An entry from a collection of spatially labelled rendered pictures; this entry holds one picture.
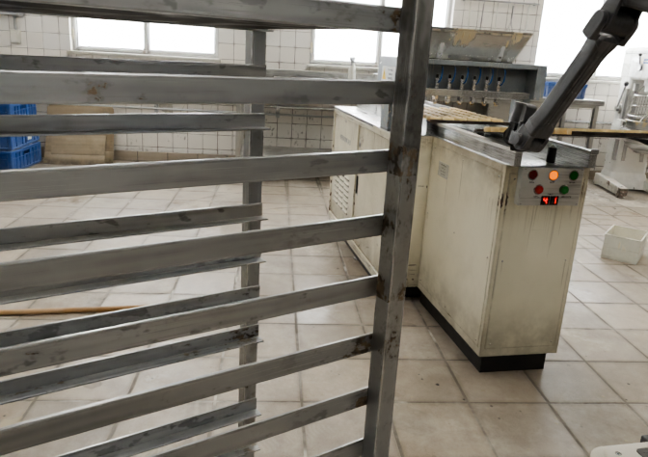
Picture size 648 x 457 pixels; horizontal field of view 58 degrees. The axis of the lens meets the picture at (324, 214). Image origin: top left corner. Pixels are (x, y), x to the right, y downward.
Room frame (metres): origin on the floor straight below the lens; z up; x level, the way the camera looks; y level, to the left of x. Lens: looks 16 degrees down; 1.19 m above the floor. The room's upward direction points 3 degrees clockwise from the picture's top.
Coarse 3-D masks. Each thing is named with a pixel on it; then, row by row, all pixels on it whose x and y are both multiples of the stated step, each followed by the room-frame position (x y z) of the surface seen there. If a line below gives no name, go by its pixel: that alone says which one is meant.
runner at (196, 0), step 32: (32, 0) 0.54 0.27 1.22; (64, 0) 0.56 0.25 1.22; (96, 0) 0.57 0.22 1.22; (128, 0) 0.59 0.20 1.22; (160, 0) 0.61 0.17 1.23; (192, 0) 0.62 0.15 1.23; (224, 0) 0.64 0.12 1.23; (256, 0) 0.66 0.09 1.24; (288, 0) 0.69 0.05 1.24; (320, 0) 0.71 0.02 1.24
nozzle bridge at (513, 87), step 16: (384, 64) 2.89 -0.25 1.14; (432, 64) 2.78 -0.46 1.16; (448, 64) 2.71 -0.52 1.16; (464, 64) 2.72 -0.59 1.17; (480, 64) 2.74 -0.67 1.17; (496, 64) 2.75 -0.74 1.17; (512, 64) 2.77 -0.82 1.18; (384, 80) 2.86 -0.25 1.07; (432, 80) 2.78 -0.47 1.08; (464, 80) 2.81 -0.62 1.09; (480, 80) 2.83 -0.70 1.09; (496, 80) 2.85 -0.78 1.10; (512, 80) 2.87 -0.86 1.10; (528, 80) 2.86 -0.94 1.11; (544, 80) 2.81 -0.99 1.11; (480, 96) 2.78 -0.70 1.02; (496, 96) 2.80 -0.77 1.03; (512, 96) 2.81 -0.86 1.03; (528, 96) 2.83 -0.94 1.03; (384, 112) 2.82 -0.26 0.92; (384, 128) 2.80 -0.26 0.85
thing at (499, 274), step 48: (432, 192) 2.63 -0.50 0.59; (480, 192) 2.18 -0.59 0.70; (432, 240) 2.57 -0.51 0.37; (480, 240) 2.13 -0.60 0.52; (528, 240) 2.05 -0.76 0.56; (576, 240) 2.10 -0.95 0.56; (432, 288) 2.51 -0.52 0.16; (480, 288) 2.08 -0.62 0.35; (528, 288) 2.06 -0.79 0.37; (480, 336) 2.03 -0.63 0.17; (528, 336) 2.07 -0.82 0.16
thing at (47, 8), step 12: (0, 0) 0.63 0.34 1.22; (48, 12) 0.87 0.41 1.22; (60, 12) 0.84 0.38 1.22; (72, 12) 0.82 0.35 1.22; (84, 12) 0.79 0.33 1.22; (96, 12) 0.77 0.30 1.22; (108, 12) 0.75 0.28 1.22; (120, 12) 0.73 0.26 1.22; (132, 12) 0.71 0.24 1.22; (144, 12) 0.69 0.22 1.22; (204, 24) 1.02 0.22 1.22; (216, 24) 0.99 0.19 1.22; (228, 24) 0.95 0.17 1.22; (240, 24) 0.92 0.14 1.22; (252, 24) 0.89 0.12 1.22; (264, 24) 0.86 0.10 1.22; (276, 24) 0.84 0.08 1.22; (288, 24) 0.81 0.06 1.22
